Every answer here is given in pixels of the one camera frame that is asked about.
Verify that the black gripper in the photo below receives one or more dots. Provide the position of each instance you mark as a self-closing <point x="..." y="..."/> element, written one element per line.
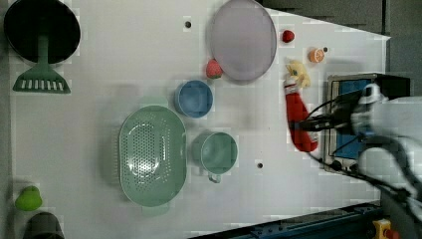
<point x="341" y="111"/>

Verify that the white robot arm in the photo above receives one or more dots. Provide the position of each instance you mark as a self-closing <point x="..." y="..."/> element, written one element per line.
<point x="370" y="115"/>

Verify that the green strainer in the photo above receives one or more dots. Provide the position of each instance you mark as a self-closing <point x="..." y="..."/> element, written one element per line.
<point x="152" y="156"/>

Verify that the yellow plush banana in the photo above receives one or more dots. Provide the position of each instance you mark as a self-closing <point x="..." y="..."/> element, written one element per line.
<point x="299" y="73"/>

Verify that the orange slice toy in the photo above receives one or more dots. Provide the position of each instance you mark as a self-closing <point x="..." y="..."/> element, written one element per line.
<point x="316" y="55"/>

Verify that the red strawberry toy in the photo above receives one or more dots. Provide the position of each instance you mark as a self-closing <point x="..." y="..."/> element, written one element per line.
<point x="288" y="36"/>

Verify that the green cup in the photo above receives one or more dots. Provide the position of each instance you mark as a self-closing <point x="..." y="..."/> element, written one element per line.
<point x="215" y="152"/>

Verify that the grey round plate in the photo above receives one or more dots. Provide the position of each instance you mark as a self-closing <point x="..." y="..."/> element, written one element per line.
<point x="243" y="39"/>

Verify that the pink strawberry toy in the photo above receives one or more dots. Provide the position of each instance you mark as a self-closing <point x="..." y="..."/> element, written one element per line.
<point x="213" y="70"/>

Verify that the blue bowl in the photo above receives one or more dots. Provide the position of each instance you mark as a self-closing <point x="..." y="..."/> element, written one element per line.
<point x="193" y="99"/>

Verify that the green slotted spatula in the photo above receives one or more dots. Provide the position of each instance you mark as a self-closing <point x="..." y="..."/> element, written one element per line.
<point x="41" y="78"/>

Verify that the dark grey cylinder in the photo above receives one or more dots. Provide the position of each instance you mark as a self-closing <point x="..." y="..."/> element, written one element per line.
<point x="43" y="225"/>

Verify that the green pear toy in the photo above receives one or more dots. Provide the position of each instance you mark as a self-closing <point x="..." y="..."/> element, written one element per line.
<point x="29" y="199"/>

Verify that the black round pan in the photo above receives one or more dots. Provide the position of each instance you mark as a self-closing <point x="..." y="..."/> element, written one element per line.
<point x="26" y="20"/>

